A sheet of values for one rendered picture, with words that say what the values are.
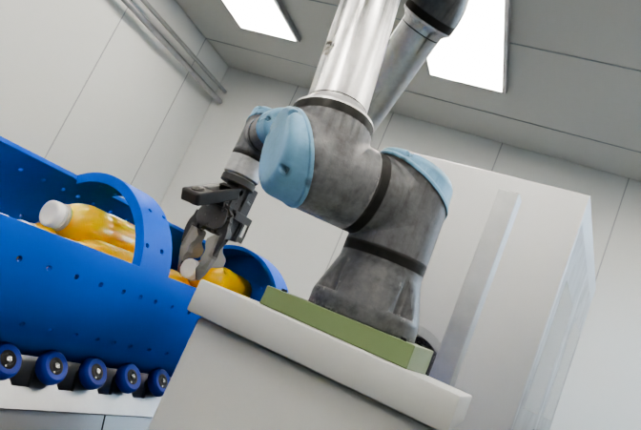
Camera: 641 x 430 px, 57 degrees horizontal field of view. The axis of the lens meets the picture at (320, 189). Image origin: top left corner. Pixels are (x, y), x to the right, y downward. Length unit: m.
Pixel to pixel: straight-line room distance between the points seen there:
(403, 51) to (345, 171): 0.37
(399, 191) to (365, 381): 0.25
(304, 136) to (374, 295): 0.21
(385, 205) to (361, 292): 0.11
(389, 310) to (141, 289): 0.35
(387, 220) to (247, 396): 0.27
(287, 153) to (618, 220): 5.26
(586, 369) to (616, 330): 0.42
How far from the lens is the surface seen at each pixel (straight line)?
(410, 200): 0.76
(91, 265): 0.81
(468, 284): 1.68
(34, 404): 0.88
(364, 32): 0.84
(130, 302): 0.87
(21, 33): 5.07
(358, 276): 0.75
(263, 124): 1.06
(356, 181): 0.73
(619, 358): 5.64
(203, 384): 0.71
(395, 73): 1.05
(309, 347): 0.65
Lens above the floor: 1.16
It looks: 11 degrees up
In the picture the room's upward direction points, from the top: 24 degrees clockwise
